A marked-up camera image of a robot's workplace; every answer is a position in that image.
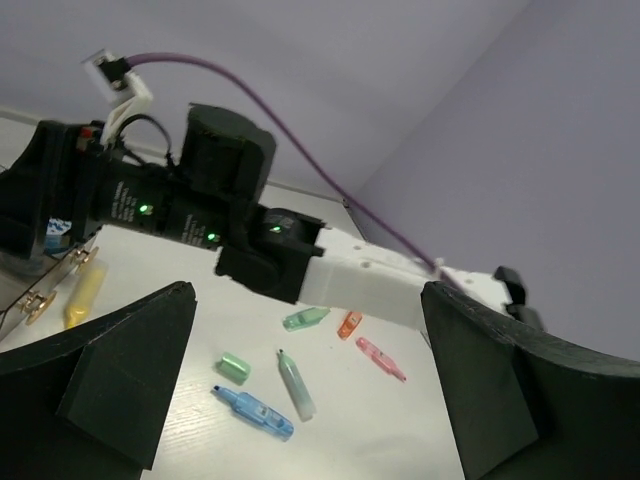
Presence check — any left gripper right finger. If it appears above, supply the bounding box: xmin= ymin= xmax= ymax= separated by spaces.
xmin=421 ymin=282 xmax=639 ymax=479

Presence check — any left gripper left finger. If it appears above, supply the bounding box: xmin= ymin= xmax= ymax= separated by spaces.
xmin=1 ymin=282 xmax=197 ymax=471

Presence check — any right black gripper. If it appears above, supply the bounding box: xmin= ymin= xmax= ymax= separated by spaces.
xmin=1 ymin=120 xmax=173 ymax=259

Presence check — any blue slime jar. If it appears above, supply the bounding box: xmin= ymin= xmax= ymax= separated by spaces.
xmin=44 ymin=218 xmax=72 ymax=256

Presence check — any green highlighter pen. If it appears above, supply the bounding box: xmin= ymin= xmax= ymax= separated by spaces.
xmin=277 ymin=349 xmax=317 ymax=422

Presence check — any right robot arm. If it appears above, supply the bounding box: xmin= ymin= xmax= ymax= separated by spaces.
xmin=1 ymin=104 xmax=377 ymax=304

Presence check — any yellow highlighter pen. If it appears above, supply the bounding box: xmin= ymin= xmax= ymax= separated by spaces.
xmin=63 ymin=260 xmax=109 ymax=330

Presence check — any smoky clear drawer organizer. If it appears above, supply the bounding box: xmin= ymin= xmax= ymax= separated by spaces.
xmin=1 ymin=228 xmax=101 ymax=340

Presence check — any green pen cap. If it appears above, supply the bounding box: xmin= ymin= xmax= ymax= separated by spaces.
xmin=214 ymin=352 xmax=252 ymax=385

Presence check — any pink clear clip pen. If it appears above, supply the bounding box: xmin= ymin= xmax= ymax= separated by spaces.
xmin=355 ymin=337 xmax=407 ymax=382

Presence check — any blue clear clip pen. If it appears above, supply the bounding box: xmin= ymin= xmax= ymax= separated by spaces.
xmin=212 ymin=385 xmax=294 ymax=441

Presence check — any orange clear clip pen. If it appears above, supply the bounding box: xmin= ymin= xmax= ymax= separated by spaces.
xmin=337 ymin=311 xmax=363 ymax=340

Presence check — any green clear clip pen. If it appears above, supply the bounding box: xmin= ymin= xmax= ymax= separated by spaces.
xmin=282 ymin=307 xmax=331 ymax=332

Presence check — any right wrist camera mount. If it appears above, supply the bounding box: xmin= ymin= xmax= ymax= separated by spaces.
xmin=82 ymin=50 xmax=153 ymax=146

